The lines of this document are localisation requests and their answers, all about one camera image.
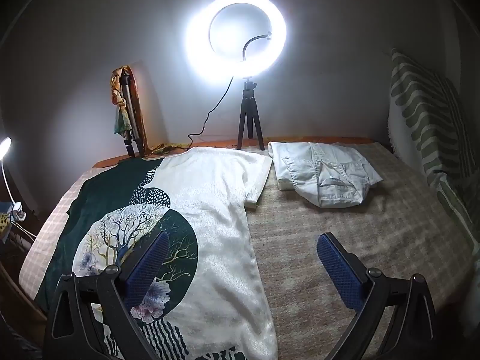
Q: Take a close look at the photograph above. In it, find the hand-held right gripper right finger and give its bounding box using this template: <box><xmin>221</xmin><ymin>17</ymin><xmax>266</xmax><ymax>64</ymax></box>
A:
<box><xmin>317</xmin><ymin>232</ymin><xmax>438</xmax><ymax>360</ymax></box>

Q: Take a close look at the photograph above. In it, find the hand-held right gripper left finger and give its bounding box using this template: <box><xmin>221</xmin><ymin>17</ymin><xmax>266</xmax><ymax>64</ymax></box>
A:
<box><xmin>43</xmin><ymin>230</ymin><xmax>171</xmax><ymax>360</ymax></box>

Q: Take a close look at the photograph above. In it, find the white green tree print t-shirt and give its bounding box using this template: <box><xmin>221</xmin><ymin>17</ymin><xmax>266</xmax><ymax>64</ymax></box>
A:
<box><xmin>35</xmin><ymin>146</ymin><xmax>280</xmax><ymax>360</ymax></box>

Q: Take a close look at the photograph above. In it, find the beige checked blanket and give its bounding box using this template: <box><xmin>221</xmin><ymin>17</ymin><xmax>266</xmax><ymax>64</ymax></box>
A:
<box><xmin>19</xmin><ymin>142</ymin><xmax>477</xmax><ymax>360</ymax></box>

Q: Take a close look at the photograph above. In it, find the folded white shirt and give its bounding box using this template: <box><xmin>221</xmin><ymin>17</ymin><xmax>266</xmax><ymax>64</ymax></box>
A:
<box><xmin>268</xmin><ymin>141</ymin><xmax>383</xmax><ymax>208</ymax></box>

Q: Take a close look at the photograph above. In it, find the folded silver tripod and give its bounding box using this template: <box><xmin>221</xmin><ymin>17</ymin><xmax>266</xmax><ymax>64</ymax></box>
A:
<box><xmin>119</xmin><ymin>73</ymin><xmax>145</xmax><ymax>158</ymax></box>

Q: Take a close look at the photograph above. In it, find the green striped white cushion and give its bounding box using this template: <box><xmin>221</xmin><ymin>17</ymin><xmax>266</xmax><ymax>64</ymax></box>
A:
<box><xmin>387</xmin><ymin>49</ymin><xmax>480</xmax><ymax>241</ymax></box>

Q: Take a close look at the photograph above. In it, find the white gooseneck clip lamp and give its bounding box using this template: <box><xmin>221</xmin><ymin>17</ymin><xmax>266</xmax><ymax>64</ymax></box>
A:
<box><xmin>0</xmin><ymin>137</ymin><xmax>38</xmax><ymax>239</ymax></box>

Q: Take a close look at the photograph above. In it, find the black gooseneck phone holder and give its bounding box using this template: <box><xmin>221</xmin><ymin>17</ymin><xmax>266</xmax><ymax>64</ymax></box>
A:
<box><xmin>242</xmin><ymin>31</ymin><xmax>272</xmax><ymax>63</ymax></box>

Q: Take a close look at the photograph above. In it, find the black power cable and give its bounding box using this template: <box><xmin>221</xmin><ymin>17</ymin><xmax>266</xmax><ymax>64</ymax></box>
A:
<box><xmin>186</xmin><ymin>76</ymin><xmax>235</xmax><ymax>147</ymax></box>

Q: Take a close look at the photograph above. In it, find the white ring light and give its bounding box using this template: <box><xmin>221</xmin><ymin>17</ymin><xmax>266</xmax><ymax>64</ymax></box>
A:
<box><xmin>185</xmin><ymin>0</ymin><xmax>288</xmax><ymax>78</ymax></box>

